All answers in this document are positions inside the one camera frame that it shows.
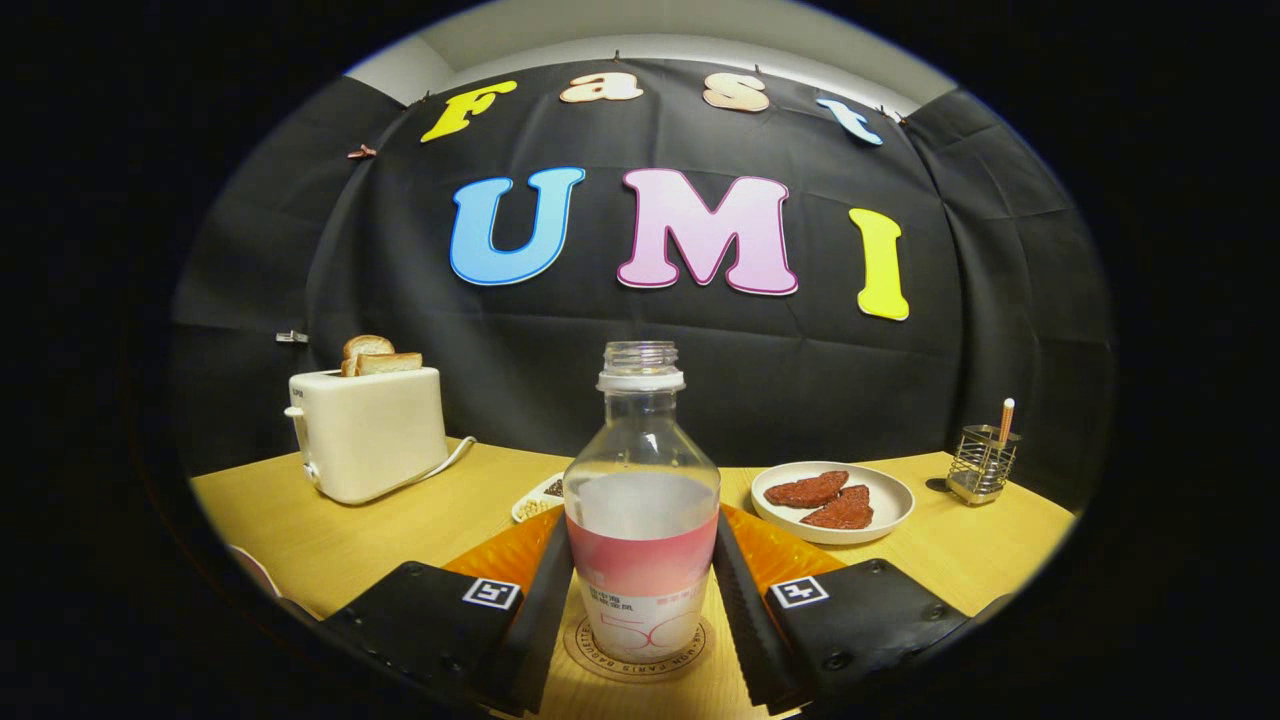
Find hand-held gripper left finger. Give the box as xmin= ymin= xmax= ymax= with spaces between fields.
xmin=320 ymin=510 xmax=576 ymax=716

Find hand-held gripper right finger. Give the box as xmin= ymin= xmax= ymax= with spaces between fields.
xmin=712 ymin=505 xmax=976 ymax=716

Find round wooden coaster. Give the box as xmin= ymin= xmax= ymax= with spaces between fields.
xmin=562 ymin=612 xmax=717 ymax=685

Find clear juice bottle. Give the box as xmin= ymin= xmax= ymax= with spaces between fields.
xmin=563 ymin=341 xmax=722 ymax=663

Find cream cup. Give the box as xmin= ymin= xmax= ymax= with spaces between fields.
xmin=228 ymin=543 xmax=284 ymax=601

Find divided white spice dish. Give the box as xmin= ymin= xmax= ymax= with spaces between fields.
xmin=511 ymin=471 xmax=567 ymax=524

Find red meat slice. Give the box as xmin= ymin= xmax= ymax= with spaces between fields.
xmin=763 ymin=471 xmax=850 ymax=509
xmin=799 ymin=485 xmax=875 ymax=531

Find wooden table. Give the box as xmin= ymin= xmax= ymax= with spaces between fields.
xmin=190 ymin=438 xmax=1079 ymax=720

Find white round plate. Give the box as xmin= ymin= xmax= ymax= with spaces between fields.
xmin=750 ymin=461 xmax=916 ymax=546

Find cream toaster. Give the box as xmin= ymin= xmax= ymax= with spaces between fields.
xmin=284 ymin=366 xmax=450 ymax=506

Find black backdrop cloth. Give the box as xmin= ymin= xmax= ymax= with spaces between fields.
xmin=170 ymin=58 xmax=1116 ymax=511

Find white toaster cable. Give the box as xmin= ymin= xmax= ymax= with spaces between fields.
xmin=385 ymin=435 xmax=478 ymax=493

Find metal wire holder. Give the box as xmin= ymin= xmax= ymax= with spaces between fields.
xmin=945 ymin=424 xmax=1023 ymax=506

